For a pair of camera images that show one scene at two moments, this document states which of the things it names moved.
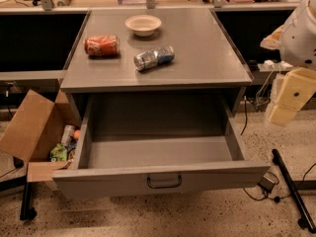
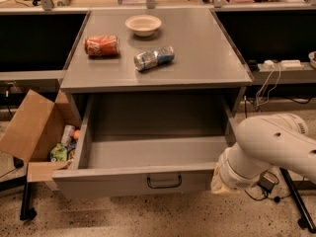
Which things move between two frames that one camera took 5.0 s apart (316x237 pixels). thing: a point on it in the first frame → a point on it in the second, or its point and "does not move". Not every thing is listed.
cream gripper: (298, 39) → (234, 174)
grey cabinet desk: (153, 52) does not move
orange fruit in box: (76, 134) does not move
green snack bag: (58, 153) does not move
